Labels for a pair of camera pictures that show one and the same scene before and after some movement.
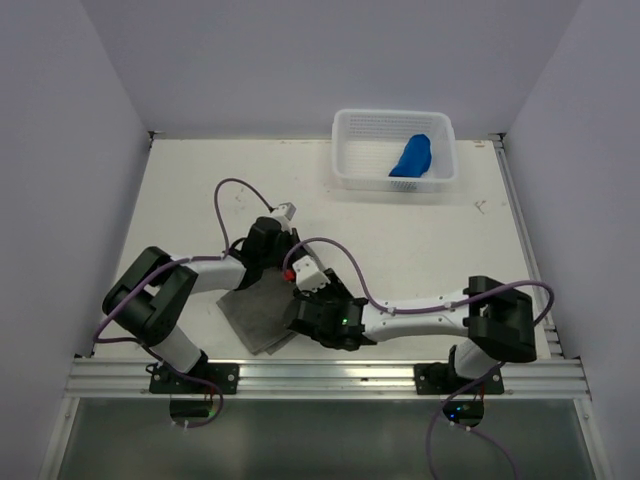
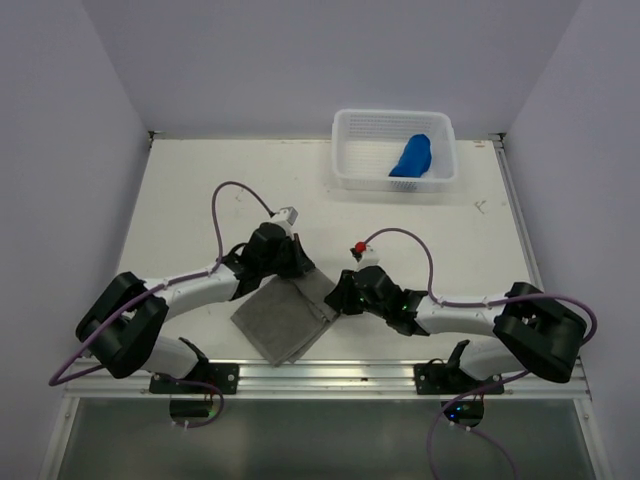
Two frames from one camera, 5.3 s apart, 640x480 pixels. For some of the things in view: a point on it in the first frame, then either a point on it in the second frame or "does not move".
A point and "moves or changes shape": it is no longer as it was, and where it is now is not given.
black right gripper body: x=331 y=295 to x=376 y=310
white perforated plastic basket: x=367 y=147 does not move
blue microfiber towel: x=415 y=158 does not move
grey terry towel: x=260 y=309 moves or changes shape
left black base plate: x=224 y=375 does not move
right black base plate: x=444 y=379 does not move
